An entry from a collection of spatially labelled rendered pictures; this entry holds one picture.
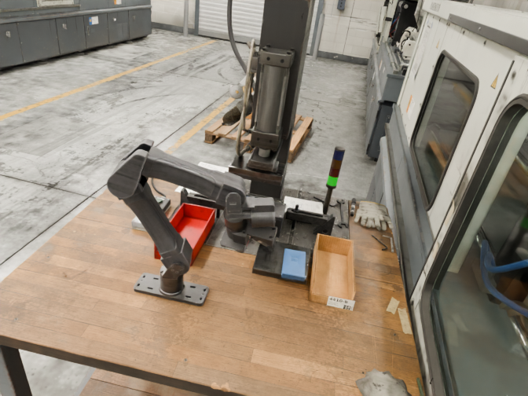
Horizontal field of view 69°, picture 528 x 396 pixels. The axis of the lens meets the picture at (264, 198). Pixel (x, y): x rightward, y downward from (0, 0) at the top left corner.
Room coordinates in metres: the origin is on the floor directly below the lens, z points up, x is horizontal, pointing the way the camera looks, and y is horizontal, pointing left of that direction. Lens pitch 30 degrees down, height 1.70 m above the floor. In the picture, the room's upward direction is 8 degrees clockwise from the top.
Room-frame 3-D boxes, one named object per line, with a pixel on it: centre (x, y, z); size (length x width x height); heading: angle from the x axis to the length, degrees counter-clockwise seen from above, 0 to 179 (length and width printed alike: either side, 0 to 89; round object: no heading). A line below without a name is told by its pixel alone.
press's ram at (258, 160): (1.24, 0.03, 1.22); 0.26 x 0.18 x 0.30; 174
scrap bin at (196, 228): (1.03, 0.24, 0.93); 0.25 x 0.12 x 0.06; 174
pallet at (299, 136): (4.41, 0.13, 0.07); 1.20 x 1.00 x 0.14; 168
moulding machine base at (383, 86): (6.66, -1.96, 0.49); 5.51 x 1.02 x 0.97; 171
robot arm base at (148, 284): (0.79, 0.22, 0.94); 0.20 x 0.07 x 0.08; 84
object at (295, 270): (0.95, -0.12, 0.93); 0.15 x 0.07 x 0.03; 177
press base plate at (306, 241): (1.25, -0.01, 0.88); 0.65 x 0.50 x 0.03; 84
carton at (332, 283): (0.94, -0.25, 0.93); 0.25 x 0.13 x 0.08; 174
